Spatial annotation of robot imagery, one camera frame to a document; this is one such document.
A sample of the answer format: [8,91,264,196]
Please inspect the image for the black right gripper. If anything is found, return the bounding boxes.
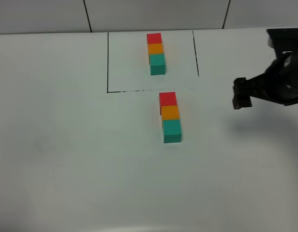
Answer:
[232,50,298,110]

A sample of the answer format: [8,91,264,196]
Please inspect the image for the orange wooden cube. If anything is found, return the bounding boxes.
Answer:
[161,105,180,121]

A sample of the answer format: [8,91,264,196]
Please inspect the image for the red wooden cube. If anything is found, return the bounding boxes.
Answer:
[159,92,177,114]

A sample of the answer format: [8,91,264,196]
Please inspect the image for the teal wooden cube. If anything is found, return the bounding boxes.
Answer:
[163,119,182,143]

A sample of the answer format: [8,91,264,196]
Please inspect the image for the teal template cube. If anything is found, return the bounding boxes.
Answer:
[149,54,166,75]

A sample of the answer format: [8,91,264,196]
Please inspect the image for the orange template cube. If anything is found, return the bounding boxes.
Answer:
[148,43,164,55]

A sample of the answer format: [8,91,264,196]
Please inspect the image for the red template cube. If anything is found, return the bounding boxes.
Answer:
[147,33,162,44]

